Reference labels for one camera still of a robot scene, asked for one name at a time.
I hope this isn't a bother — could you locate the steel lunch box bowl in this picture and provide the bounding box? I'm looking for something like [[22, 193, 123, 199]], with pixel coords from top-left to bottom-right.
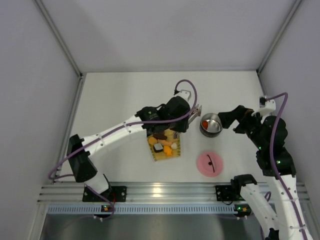
[[199, 113, 223, 138]]

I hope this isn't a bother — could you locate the orange flower cookie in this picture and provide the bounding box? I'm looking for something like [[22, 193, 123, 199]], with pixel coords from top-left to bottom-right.
[[148, 137, 158, 146]]

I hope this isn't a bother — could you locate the orange fish cookie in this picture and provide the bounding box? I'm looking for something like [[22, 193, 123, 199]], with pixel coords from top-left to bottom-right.
[[163, 145, 173, 157]]

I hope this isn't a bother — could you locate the sushi roll piece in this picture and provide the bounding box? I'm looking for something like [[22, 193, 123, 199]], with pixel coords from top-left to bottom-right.
[[153, 143, 164, 153]]

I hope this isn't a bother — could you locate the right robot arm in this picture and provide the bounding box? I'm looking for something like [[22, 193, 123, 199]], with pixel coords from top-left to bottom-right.
[[218, 105, 313, 240]]

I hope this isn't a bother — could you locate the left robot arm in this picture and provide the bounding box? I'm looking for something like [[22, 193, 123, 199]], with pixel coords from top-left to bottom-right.
[[67, 94, 191, 198]]

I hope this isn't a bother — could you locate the dark chocolate leaf cookie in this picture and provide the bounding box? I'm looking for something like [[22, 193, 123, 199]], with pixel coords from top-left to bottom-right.
[[153, 133, 168, 140]]

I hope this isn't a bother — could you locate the green bamboo tray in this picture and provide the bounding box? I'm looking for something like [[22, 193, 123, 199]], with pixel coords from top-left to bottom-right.
[[147, 129, 181, 162]]

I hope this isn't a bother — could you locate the pink round lid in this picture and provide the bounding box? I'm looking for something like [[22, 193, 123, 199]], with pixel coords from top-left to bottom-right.
[[196, 151, 224, 178]]

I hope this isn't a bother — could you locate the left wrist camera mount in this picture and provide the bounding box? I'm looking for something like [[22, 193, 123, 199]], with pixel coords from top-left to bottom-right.
[[174, 89, 192, 102]]

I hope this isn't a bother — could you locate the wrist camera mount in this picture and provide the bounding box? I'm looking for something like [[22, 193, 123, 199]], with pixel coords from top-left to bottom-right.
[[251, 95, 276, 117], [174, 89, 192, 102]]

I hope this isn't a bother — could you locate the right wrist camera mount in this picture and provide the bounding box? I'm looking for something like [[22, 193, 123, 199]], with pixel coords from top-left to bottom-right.
[[251, 95, 276, 117]]

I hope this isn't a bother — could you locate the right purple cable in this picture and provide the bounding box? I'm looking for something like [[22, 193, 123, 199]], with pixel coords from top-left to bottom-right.
[[259, 92, 311, 240]]

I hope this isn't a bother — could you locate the right black base bracket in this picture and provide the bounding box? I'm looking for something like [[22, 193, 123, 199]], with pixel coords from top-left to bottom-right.
[[215, 184, 241, 203]]

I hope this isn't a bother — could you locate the black base bracket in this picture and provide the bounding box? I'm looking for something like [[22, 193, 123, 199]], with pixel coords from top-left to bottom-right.
[[215, 184, 241, 203], [82, 186, 127, 203]]

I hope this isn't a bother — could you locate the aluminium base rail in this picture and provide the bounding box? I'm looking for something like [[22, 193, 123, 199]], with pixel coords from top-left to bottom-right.
[[37, 181, 311, 204]]

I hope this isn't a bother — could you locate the left black base bracket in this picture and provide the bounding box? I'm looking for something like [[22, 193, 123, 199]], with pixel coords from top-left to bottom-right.
[[82, 186, 127, 203]]

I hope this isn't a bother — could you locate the slotted cable duct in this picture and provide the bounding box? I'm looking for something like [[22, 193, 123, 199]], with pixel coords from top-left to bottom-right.
[[47, 203, 237, 215]]

